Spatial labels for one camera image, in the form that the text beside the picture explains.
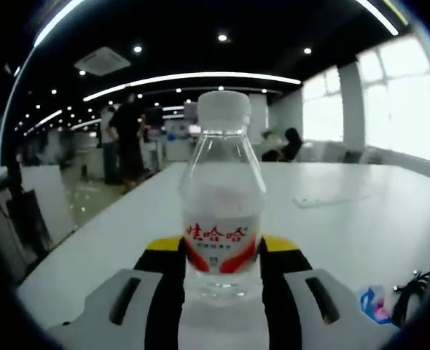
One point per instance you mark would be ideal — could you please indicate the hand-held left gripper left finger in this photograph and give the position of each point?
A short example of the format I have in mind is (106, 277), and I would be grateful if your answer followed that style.
(164, 291)

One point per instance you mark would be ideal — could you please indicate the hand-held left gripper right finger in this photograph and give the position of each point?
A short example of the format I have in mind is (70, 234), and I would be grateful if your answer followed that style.
(280, 291)

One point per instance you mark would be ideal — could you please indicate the blue tissue packet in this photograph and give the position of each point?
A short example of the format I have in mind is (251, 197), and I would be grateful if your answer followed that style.
(373, 306)

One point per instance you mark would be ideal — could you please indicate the clear plastic bottle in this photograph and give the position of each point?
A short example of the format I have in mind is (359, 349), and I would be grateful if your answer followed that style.
(222, 204)

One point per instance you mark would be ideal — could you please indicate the white table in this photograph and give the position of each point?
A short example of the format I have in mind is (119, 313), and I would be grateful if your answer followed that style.
(328, 237)

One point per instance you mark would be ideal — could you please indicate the grey side desk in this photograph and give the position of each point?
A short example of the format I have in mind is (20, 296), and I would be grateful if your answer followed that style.
(29, 218)

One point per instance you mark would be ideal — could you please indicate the potted plant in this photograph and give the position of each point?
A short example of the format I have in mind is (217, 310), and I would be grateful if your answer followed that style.
(271, 138)

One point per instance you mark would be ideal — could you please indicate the hanging monitor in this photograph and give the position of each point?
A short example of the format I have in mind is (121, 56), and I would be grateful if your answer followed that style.
(190, 110)

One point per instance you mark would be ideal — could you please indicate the curved ceiling light strip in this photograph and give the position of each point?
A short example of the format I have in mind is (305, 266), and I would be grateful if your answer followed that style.
(200, 77)

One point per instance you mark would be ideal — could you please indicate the ceiling air vent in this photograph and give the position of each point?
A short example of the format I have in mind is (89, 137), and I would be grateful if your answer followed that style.
(104, 61)

